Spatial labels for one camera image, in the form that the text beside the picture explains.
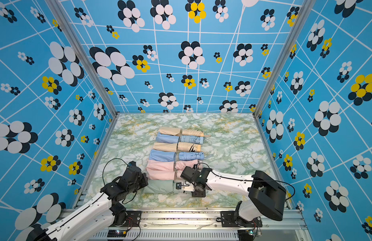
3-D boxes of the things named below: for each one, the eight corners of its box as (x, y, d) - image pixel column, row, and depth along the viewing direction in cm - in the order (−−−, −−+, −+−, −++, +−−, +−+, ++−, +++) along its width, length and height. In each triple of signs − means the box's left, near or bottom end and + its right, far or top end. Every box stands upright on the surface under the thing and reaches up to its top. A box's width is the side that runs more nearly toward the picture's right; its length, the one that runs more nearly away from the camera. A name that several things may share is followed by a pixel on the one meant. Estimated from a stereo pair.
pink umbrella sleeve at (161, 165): (147, 170, 92) (145, 167, 88) (149, 161, 95) (148, 158, 92) (173, 172, 91) (173, 169, 87) (175, 163, 94) (174, 160, 91)
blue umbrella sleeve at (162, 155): (149, 160, 96) (148, 157, 92) (152, 151, 100) (151, 148, 97) (174, 162, 95) (173, 159, 91) (175, 153, 99) (175, 150, 96)
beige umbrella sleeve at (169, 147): (153, 153, 99) (152, 150, 96) (154, 145, 103) (153, 142, 100) (177, 153, 99) (176, 150, 96) (177, 145, 103) (177, 142, 100)
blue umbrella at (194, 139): (179, 142, 103) (178, 140, 101) (180, 136, 106) (180, 134, 104) (203, 144, 102) (203, 142, 100) (203, 138, 105) (203, 136, 103)
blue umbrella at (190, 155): (178, 160, 95) (178, 158, 93) (179, 154, 98) (178, 151, 96) (203, 160, 95) (204, 158, 93) (203, 154, 98) (203, 151, 96)
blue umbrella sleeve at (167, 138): (156, 142, 105) (155, 139, 102) (159, 135, 109) (158, 131, 106) (178, 146, 103) (177, 142, 100) (180, 138, 107) (179, 134, 104)
